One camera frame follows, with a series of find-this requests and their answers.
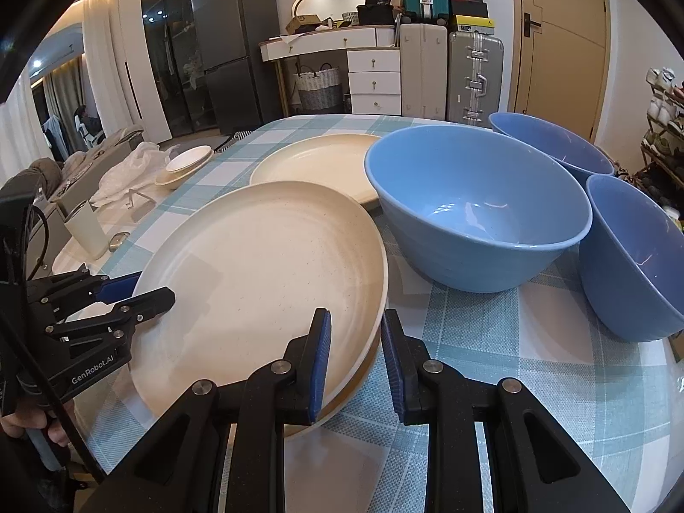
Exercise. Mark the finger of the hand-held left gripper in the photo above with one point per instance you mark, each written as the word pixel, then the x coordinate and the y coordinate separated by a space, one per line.
pixel 120 287
pixel 152 302

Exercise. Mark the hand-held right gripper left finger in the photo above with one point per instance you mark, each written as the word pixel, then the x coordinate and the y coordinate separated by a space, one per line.
pixel 320 363

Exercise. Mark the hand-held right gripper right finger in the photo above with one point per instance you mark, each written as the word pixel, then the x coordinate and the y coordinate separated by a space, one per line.
pixel 393 368

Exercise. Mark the blue bowl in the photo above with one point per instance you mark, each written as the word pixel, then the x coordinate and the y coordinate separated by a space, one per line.
pixel 636 256
pixel 550 139
pixel 470 197

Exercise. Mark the person's left hand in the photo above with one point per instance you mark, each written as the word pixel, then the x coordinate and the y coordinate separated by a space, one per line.
pixel 24 421

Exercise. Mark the white cup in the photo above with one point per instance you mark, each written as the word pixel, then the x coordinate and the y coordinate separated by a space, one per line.
pixel 85 230

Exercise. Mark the teal checked tablecloth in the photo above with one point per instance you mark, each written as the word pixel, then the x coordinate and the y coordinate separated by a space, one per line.
pixel 481 385

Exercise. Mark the clear phone stand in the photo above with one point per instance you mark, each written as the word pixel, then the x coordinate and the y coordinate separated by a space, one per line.
pixel 140 199

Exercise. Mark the white plastic bag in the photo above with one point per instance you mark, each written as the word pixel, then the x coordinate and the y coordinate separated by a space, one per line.
pixel 133 171

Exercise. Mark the wide cream bowl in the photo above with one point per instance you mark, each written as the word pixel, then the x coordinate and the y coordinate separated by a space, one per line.
pixel 179 179

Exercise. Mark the grey sofa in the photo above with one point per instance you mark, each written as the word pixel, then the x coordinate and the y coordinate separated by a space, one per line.
pixel 80 165

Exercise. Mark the small cream bowl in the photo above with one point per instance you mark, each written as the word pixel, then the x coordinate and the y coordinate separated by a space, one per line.
pixel 189 157

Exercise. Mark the black white striped rug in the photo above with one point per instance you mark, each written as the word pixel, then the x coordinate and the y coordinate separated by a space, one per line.
pixel 235 139

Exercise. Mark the white curtain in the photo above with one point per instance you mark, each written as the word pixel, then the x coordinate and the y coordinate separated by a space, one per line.
pixel 112 64

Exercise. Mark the dark glass cabinet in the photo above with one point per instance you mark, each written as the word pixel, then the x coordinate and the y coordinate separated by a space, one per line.
pixel 168 48

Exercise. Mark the grey refrigerator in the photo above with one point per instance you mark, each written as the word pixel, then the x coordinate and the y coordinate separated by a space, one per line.
pixel 235 53

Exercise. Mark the woven laundry basket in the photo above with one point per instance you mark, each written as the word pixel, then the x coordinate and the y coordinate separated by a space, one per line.
pixel 319 91

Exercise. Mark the silver suitcase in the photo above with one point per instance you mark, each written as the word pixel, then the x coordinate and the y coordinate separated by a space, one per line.
pixel 475 80

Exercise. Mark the beige suitcase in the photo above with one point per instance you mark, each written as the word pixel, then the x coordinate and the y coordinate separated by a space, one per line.
pixel 422 69

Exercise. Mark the white dressing table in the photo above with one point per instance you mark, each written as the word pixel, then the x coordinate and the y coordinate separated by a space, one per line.
pixel 374 64

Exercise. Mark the open cardboard box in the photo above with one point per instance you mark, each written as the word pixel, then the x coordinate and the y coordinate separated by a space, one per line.
pixel 302 24

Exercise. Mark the wooden shoe rack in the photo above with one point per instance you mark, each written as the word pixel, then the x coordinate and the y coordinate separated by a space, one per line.
pixel 647 149

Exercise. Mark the small white basket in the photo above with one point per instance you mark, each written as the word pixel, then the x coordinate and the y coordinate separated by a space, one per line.
pixel 350 17

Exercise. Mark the oval mirror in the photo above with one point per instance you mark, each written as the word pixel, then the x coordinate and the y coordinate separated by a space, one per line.
pixel 331 2

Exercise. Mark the black storage box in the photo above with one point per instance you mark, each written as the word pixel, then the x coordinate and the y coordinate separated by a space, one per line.
pixel 375 15

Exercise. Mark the yellow black shoebox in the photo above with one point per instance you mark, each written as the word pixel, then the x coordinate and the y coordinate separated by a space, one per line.
pixel 473 23

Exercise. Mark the wooden door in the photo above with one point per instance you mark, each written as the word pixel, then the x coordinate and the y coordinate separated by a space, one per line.
pixel 561 48

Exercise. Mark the plain black shoebox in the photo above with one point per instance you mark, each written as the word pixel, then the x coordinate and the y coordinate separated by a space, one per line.
pixel 470 9

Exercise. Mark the shoe rack with shoes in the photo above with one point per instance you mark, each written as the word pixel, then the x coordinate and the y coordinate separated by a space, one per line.
pixel 662 109

